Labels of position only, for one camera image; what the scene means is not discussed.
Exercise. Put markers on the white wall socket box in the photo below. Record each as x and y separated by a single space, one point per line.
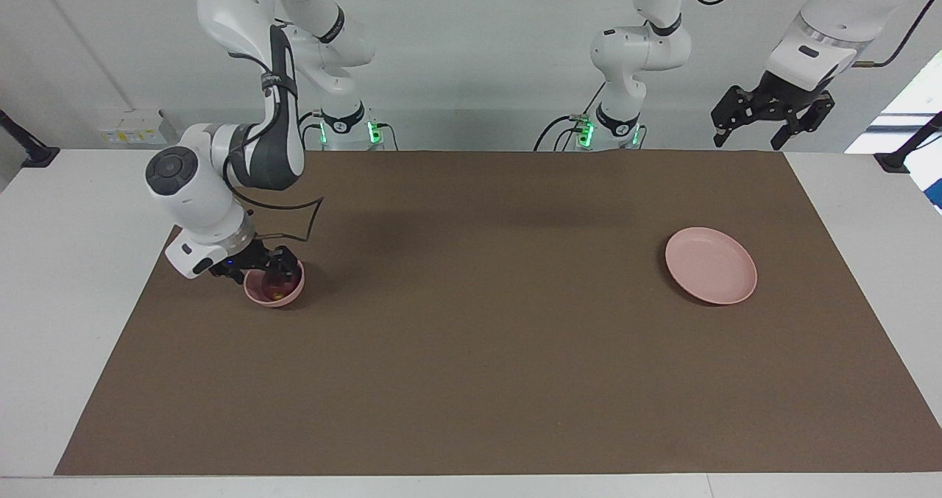
132 129

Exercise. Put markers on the dark red apple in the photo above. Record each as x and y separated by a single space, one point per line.
274 290

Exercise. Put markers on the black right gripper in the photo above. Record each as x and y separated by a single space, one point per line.
256 257

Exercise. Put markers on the brown table mat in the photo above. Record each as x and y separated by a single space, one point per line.
471 351

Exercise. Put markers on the blue object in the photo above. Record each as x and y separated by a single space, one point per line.
936 195

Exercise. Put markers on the pink plate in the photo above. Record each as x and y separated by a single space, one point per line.
710 266

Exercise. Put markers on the black clamp mount post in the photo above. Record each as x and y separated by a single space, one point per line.
37 157
894 162

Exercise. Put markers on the pink bowl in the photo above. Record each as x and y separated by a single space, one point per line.
278 301

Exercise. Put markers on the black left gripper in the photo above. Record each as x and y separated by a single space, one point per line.
780 97

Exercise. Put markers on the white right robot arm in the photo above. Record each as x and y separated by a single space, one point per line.
199 196

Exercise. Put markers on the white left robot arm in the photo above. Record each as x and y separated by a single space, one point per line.
640 49

